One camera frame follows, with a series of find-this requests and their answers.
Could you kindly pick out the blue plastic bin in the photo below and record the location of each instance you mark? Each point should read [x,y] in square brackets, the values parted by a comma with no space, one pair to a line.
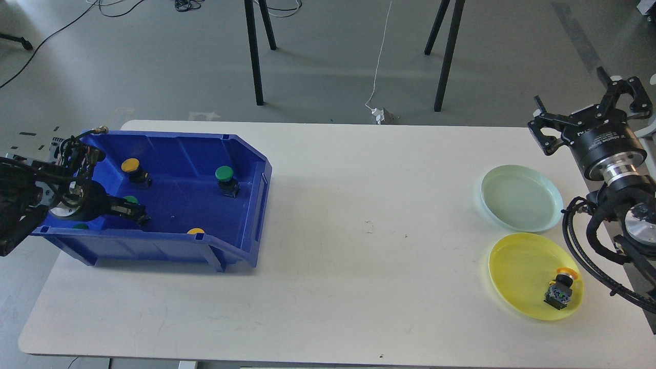
[184,195]

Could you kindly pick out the yellow button back in bin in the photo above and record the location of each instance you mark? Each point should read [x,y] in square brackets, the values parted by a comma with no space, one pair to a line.
[137,175]

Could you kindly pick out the right black tripod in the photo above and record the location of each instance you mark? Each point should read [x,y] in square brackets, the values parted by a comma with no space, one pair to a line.
[454,26]

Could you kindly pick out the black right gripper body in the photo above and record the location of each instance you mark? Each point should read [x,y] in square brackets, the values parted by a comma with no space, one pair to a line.
[593,139]

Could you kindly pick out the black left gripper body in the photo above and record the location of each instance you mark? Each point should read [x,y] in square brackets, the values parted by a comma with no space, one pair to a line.
[95,204]

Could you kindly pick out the left black tripod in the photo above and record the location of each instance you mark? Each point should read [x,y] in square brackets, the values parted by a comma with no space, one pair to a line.
[249,13]

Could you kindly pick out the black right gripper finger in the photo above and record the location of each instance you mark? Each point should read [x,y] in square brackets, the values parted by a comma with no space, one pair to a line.
[615,89]
[566,125]

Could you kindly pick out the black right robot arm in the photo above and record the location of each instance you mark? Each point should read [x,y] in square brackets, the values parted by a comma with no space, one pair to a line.
[621,224]

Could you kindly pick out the black tripod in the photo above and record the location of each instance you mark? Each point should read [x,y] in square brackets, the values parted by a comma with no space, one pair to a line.
[454,26]
[249,13]

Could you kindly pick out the light green plate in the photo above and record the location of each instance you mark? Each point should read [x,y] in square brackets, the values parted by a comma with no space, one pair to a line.
[521,199]

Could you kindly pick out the yellow push button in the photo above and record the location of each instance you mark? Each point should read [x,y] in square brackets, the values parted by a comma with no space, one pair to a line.
[559,291]

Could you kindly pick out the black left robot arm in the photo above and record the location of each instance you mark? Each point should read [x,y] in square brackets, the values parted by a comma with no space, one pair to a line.
[62,187]

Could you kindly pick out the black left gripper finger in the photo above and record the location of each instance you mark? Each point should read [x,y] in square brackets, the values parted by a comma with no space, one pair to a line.
[122,207]
[139,217]

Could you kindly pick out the yellow plate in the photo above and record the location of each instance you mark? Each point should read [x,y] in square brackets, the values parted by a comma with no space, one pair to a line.
[520,267]

